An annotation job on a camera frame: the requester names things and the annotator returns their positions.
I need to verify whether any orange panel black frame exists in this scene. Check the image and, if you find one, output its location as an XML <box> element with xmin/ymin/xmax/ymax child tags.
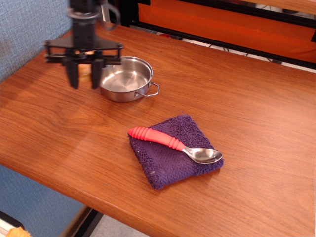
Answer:
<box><xmin>114</xmin><ymin>0</ymin><xmax>316</xmax><ymax>69</ymax></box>

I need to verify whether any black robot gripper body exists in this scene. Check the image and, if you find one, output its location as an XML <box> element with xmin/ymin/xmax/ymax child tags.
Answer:
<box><xmin>44</xmin><ymin>21</ymin><xmax>123</xmax><ymax>65</ymax></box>

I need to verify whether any purple folded cloth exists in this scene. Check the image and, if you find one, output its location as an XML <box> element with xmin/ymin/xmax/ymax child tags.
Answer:
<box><xmin>128</xmin><ymin>114</ymin><xmax>224</xmax><ymax>190</ymax></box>

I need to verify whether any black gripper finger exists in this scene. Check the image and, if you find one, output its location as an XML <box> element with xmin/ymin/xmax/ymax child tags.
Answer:
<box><xmin>91</xmin><ymin>59</ymin><xmax>104</xmax><ymax>89</ymax></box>
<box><xmin>63</xmin><ymin>57</ymin><xmax>78</xmax><ymax>89</ymax></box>

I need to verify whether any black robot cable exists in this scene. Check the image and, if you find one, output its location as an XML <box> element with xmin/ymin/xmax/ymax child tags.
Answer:
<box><xmin>97</xmin><ymin>0</ymin><xmax>121</xmax><ymax>32</ymax></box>

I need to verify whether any toy chicken leg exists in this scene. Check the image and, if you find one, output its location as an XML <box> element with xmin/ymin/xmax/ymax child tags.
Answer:
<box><xmin>78</xmin><ymin>64</ymin><xmax>92</xmax><ymax>83</ymax></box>

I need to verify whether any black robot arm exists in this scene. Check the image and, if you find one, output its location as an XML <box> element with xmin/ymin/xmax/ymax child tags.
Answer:
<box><xmin>44</xmin><ymin>0</ymin><xmax>123</xmax><ymax>89</ymax></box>

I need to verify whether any small steel pot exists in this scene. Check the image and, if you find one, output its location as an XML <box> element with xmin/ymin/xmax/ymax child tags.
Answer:
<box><xmin>99</xmin><ymin>56</ymin><xmax>160</xmax><ymax>103</ymax></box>

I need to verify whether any orange object bottom left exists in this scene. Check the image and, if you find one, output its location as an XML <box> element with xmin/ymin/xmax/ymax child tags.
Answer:
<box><xmin>0</xmin><ymin>211</ymin><xmax>32</xmax><ymax>237</ymax></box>

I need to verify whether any red handled metal spoon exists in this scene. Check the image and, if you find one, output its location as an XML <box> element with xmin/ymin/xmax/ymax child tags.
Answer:
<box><xmin>128</xmin><ymin>127</ymin><xmax>223</xmax><ymax>164</ymax></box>

